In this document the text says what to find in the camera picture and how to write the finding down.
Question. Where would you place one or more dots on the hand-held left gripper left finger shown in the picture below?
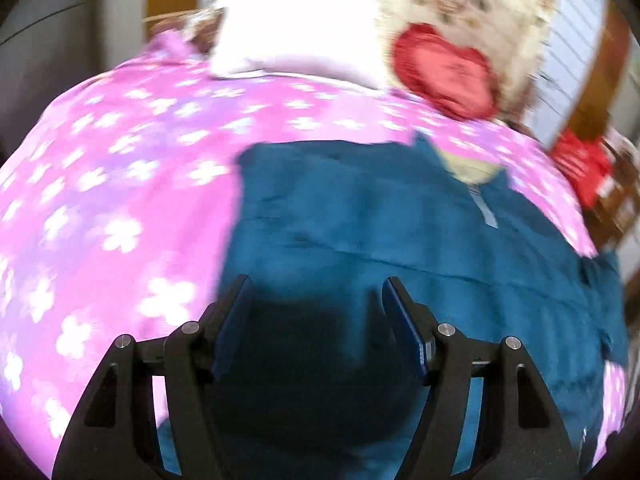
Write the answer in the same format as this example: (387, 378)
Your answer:
(234, 322)

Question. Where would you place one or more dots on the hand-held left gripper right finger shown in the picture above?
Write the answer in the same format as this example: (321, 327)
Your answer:
(405, 325)

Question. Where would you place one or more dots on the teal padded jacket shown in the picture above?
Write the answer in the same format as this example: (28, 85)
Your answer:
(350, 210)

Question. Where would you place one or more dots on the pink flowered bed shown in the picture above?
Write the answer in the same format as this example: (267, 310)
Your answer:
(125, 200)

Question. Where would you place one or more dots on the red shopping bag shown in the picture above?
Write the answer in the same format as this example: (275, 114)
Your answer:
(582, 165)

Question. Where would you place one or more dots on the wooden rack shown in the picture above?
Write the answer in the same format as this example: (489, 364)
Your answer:
(617, 210)

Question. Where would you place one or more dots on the red heart cushion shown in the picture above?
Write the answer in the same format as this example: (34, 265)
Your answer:
(442, 72)

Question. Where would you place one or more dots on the brown floral blanket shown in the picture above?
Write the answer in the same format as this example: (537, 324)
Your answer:
(200, 35)

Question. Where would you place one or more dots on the white pillow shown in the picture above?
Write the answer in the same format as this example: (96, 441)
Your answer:
(295, 25)

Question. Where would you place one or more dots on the cream rose print quilt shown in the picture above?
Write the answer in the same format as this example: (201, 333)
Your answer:
(490, 5)

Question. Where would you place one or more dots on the grey wardrobe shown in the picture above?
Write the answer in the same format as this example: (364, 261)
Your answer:
(60, 35)

